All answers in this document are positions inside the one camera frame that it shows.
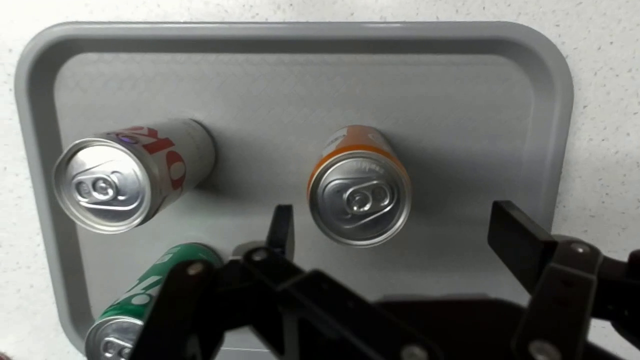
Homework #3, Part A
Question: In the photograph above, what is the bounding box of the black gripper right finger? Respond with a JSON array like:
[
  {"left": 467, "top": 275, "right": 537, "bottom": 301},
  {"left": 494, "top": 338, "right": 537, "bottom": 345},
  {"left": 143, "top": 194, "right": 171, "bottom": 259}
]
[{"left": 487, "top": 199, "right": 640, "bottom": 360}]

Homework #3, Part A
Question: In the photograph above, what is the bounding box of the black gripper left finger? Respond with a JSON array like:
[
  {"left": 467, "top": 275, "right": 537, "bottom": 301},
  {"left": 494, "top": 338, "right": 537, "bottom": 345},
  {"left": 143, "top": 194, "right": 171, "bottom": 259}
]
[{"left": 127, "top": 202, "right": 429, "bottom": 360}]

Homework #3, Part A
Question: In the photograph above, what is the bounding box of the green soda can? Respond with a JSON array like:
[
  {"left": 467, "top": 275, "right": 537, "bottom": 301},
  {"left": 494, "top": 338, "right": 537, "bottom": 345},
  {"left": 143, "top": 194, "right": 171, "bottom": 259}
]
[{"left": 84, "top": 243, "right": 226, "bottom": 360}]

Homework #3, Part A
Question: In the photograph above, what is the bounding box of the orange soda can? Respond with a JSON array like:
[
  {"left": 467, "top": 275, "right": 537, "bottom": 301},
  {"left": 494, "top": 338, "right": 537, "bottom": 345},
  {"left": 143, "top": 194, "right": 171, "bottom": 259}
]
[{"left": 306, "top": 125, "right": 414, "bottom": 251}]

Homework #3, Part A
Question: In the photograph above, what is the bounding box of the silver soda can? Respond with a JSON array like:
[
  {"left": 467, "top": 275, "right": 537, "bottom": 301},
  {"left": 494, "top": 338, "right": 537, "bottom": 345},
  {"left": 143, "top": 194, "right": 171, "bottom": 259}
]
[{"left": 50, "top": 118, "right": 218, "bottom": 237}]

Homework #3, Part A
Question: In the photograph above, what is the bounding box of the grey plastic tray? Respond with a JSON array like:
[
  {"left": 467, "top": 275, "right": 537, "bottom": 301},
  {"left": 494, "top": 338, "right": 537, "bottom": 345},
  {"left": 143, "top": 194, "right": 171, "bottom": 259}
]
[{"left": 15, "top": 20, "right": 577, "bottom": 355}]

